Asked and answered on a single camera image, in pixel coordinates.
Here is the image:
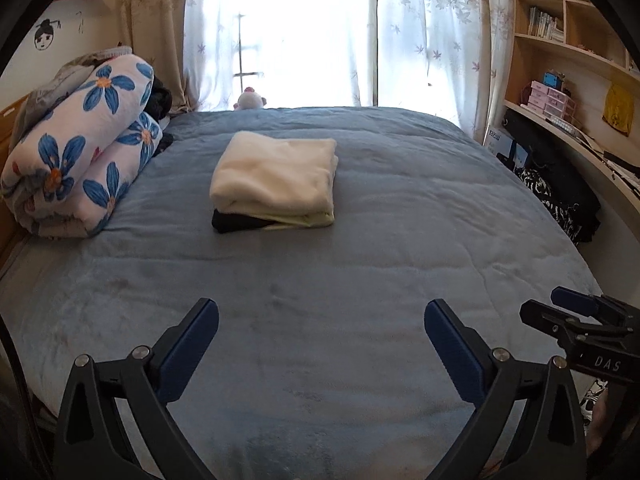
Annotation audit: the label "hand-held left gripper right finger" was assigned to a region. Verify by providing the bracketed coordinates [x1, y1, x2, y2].
[424, 299, 587, 480]

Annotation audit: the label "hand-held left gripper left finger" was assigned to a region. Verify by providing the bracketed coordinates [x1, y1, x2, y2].
[52, 298, 220, 480]

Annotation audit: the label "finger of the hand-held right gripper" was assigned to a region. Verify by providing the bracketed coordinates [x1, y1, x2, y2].
[520, 300, 601, 343]
[551, 286, 623, 317]

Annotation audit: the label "yellow-green jacket with black trim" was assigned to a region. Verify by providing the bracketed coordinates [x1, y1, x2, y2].
[211, 207, 335, 234]

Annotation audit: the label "cream fuzzy braided cardigan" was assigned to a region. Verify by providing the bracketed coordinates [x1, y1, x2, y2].
[209, 131, 339, 226]

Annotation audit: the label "dark clothes pile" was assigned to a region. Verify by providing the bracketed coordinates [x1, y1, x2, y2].
[150, 76, 175, 153]

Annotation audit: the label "person's black and white trousers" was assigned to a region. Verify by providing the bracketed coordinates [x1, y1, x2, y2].
[580, 379, 608, 413]

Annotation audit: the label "black and white patterned cloth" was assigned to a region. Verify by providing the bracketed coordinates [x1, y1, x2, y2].
[515, 167, 583, 246]

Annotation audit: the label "black bag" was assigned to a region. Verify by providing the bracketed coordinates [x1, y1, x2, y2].
[502, 109, 602, 243]

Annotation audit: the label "white curved desk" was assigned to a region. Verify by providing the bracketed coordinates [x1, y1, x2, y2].
[502, 100, 640, 281]

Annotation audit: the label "blue bed blanket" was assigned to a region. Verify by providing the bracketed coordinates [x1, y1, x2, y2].
[0, 106, 606, 480]

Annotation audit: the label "white flat desk item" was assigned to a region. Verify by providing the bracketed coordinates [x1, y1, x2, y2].
[547, 116, 583, 136]

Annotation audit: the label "white cardboard box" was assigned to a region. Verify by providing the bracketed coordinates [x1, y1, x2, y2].
[487, 125, 531, 168]

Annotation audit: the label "pink drawer organiser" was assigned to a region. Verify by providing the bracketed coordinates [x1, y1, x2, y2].
[528, 80, 576, 120]

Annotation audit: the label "rolled blue floral quilt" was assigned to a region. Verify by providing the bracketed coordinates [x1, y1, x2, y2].
[0, 55, 164, 238]

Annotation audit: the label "wooden bookshelf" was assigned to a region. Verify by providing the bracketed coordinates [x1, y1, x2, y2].
[502, 0, 640, 126]

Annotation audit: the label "pink plush toy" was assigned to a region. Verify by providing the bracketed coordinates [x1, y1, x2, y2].
[234, 87, 266, 111]

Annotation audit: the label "white sheer leaf curtain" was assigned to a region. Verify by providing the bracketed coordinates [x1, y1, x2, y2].
[375, 0, 511, 136]
[182, 0, 378, 111]

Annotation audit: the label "beige patterned curtain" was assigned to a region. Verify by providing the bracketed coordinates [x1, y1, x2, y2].
[117, 0, 198, 113]

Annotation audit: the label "yellow wall cloth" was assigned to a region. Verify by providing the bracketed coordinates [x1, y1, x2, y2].
[602, 84, 636, 137]

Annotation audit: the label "face wall sticker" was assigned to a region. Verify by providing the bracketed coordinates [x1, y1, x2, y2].
[33, 18, 63, 52]

